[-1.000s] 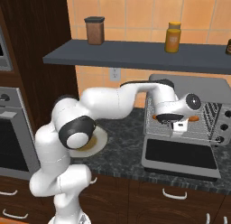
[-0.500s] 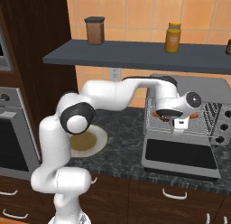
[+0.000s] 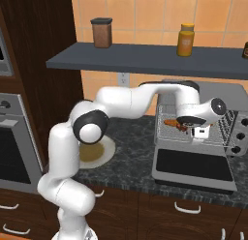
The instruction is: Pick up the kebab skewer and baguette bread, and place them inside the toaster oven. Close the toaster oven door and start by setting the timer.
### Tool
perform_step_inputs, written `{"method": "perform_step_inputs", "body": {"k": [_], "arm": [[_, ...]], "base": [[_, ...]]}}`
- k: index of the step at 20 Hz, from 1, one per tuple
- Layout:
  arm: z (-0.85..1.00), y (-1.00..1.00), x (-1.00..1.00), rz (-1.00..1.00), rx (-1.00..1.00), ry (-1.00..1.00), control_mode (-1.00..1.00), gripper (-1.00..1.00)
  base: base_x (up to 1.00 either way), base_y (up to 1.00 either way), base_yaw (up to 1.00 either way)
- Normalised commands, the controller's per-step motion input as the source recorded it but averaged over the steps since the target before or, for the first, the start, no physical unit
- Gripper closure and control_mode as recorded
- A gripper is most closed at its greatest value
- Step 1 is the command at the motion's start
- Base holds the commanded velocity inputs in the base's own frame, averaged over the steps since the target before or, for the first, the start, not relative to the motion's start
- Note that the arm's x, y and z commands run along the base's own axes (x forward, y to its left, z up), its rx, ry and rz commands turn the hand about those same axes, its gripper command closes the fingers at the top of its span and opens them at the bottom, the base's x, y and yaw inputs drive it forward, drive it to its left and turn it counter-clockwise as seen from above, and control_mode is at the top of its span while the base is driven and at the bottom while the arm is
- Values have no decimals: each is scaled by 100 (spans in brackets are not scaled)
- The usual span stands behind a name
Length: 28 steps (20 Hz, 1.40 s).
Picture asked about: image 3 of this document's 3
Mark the dark grey wall shelf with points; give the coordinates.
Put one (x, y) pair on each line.
(145, 60)

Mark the silver microwave oven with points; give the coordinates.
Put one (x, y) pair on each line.
(5, 56)

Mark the dark wood drawer front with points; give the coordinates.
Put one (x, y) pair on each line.
(35, 229)
(187, 224)
(116, 215)
(29, 202)

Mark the toaster oven glass door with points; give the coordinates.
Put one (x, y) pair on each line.
(193, 164)

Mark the silver built-in oven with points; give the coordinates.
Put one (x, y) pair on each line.
(16, 147)

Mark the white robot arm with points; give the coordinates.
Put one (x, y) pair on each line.
(122, 102)

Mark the dark wood tall cupboard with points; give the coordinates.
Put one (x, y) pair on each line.
(45, 24)

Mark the black toaster oven knob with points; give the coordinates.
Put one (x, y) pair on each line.
(244, 122)
(240, 135)
(236, 149)

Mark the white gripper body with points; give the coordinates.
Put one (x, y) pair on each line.
(201, 136)

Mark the white plate with yellow centre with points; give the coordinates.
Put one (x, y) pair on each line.
(108, 150)

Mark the brown jar with black lid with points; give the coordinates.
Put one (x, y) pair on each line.
(102, 34)

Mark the white wall outlet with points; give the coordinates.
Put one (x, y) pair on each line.
(123, 79)

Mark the yellow bottle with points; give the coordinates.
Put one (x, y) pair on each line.
(185, 40)

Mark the silver toaster oven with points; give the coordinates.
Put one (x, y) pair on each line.
(219, 92)

